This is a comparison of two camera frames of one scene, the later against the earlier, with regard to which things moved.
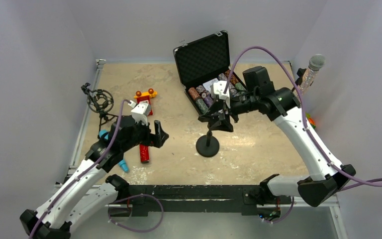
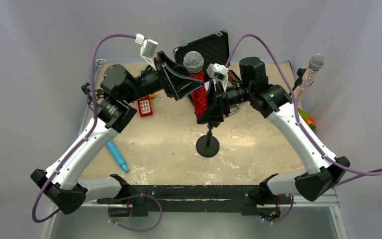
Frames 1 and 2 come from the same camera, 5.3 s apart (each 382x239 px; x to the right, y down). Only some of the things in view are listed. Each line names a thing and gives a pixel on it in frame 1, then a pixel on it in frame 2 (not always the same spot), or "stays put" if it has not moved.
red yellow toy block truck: [145, 98] stays put
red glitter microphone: [144, 153] → [193, 62]
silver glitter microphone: [316, 62] stays put
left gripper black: [152, 135] → [164, 76]
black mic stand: [208, 146] stays put
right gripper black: [219, 115] → [221, 100]
